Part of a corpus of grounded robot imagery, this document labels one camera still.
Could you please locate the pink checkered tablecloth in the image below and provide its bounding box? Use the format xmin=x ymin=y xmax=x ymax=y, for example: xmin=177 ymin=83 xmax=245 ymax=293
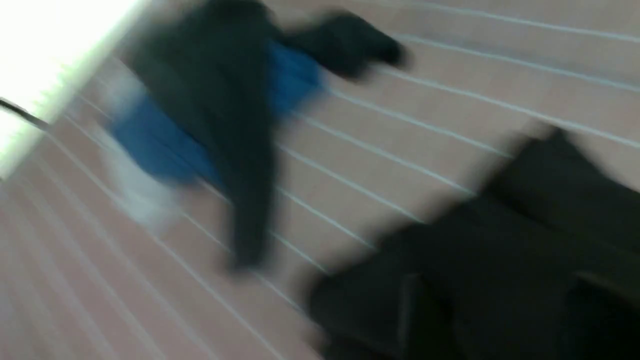
xmin=1 ymin=0 xmax=639 ymax=360

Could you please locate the dark gray long-sleeved shirt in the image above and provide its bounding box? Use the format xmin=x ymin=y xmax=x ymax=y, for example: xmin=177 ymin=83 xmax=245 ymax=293
xmin=307 ymin=128 xmax=640 ymax=360

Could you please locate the blue shirt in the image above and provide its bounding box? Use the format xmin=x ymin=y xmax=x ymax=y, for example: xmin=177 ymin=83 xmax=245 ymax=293
xmin=108 ymin=43 xmax=322 ymax=188

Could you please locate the white shirt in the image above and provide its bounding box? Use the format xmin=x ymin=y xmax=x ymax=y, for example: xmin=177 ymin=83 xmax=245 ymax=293
xmin=95 ymin=76 xmax=181 ymax=236

